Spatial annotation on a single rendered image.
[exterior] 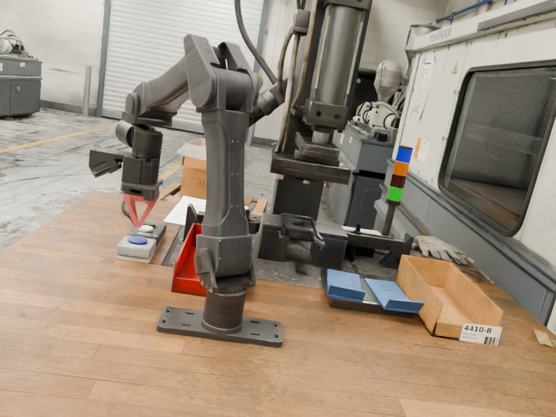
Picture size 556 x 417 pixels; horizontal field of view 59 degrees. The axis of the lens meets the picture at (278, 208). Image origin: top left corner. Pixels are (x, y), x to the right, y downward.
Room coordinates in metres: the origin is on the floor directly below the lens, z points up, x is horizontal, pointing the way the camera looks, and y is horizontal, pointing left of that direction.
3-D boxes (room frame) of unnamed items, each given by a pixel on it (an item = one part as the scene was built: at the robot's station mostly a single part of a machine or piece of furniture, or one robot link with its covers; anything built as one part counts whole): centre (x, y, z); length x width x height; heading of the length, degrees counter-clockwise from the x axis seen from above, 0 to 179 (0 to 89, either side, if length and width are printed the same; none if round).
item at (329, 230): (1.13, -0.07, 0.98); 0.20 x 0.10 x 0.01; 95
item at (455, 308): (0.95, -0.37, 0.93); 0.25 x 0.13 x 0.08; 5
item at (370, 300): (0.96, -0.21, 0.91); 0.17 x 0.16 x 0.02; 95
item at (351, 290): (0.94, -0.16, 0.93); 0.15 x 0.07 x 0.03; 177
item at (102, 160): (0.96, 0.34, 1.08); 0.11 x 0.07 x 0.06; 94
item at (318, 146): (1.20, -0.05, 1.22); 0.26 x 0.18 x 0.30; 5
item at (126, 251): (0.97, 0.28, 0.90); 0.07 x 0.07 x 0.06; 5
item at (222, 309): (0.72, 0.06, 0.94); 0.20 x 0.07 x 0.08; 95
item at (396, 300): (0.93, -0.26, 0.93); 0.15 x 0.07 x 0.03; 9
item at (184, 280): (0.95, 0.12, 0.93); 0.25 x 0.12 x 0.06; 5
